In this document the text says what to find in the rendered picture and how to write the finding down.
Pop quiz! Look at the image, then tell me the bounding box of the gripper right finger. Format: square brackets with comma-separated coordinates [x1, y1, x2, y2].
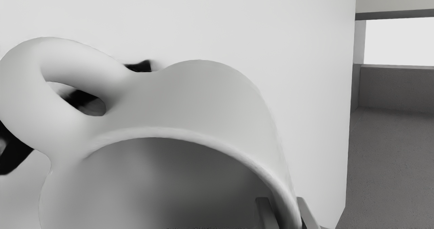
[297, 197, 321, 229]

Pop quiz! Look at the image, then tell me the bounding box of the white mug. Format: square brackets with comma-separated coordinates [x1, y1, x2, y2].
[0, 37, 303, 229]

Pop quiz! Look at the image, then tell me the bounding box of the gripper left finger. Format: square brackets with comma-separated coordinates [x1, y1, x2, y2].
[255, 197, 280, 229]

